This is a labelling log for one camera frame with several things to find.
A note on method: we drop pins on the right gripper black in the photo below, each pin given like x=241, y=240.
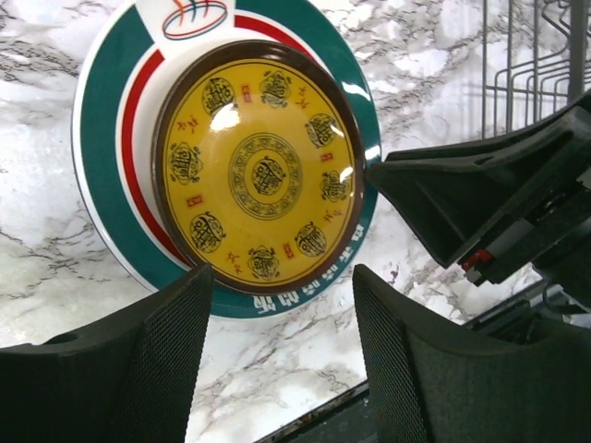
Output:
x=458, y=200

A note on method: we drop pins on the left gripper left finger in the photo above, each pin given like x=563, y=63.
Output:
x=127, y=377

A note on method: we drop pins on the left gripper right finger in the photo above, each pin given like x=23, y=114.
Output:
x=431, y=380

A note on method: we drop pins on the small yellow patterned plate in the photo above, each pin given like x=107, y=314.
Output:
x=257, y=167

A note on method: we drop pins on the large teal rimmed plate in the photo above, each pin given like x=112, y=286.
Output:
x=131, y=67

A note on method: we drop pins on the black wire dish rack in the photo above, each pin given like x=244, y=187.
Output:
x=535, y=61

